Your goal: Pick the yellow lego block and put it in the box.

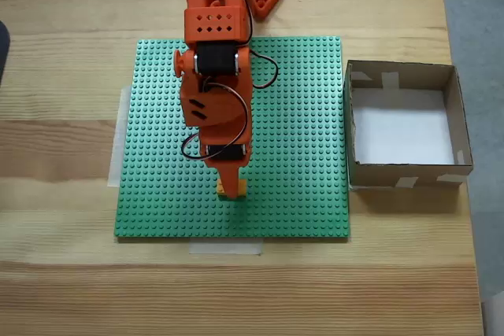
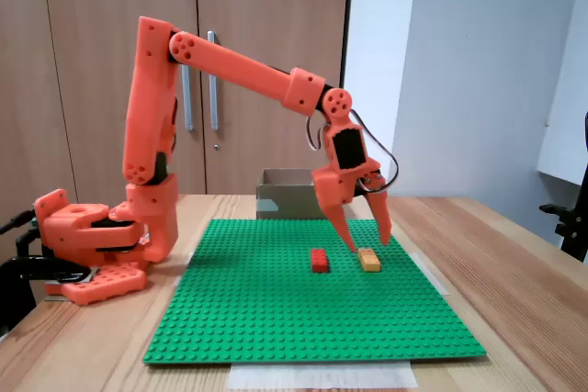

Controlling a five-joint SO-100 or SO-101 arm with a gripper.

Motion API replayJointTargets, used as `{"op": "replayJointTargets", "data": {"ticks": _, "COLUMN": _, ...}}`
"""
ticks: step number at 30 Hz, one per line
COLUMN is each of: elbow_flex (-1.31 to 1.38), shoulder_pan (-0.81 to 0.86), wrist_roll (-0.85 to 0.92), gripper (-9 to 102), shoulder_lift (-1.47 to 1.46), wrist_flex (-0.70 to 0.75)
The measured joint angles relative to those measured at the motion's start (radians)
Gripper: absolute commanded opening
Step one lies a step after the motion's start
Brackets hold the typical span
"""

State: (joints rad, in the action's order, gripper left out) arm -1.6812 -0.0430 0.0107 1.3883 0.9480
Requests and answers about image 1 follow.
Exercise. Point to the green lego baseplate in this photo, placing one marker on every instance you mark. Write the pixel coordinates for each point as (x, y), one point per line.
(295, 135)

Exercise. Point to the black rounded device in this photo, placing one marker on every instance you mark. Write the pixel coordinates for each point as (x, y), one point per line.
(4, 52)

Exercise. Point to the wide masking tape strip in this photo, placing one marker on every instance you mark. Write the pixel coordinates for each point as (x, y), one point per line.
(116, 147)

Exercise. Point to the yellow lego block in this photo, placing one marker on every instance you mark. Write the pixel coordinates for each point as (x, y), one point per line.
(242, 188)

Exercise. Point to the open cardboard box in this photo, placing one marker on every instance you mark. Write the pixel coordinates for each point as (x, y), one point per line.
(409, 178)

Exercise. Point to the white paper sheet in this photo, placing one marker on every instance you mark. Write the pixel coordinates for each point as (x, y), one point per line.
(401, 131)

